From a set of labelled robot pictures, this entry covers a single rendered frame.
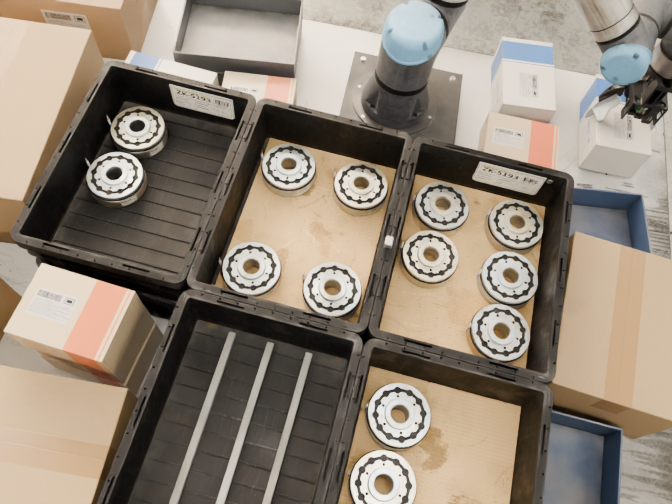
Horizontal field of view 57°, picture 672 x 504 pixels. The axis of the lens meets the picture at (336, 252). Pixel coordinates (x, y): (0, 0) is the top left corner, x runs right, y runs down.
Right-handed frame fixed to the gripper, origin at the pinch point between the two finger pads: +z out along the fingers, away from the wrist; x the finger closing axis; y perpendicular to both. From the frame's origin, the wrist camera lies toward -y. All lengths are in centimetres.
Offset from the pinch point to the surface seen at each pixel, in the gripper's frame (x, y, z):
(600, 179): -0.4, 11.2, 7.3
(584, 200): -5.1, 19.5, 4.7
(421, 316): -38, 58, -6
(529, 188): -22.0, 29.7, -10.4
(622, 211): 4.4, 18.9, 6.9
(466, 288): -31, 51, -6
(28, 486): -92, 97, -9
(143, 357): -85, 73, 2
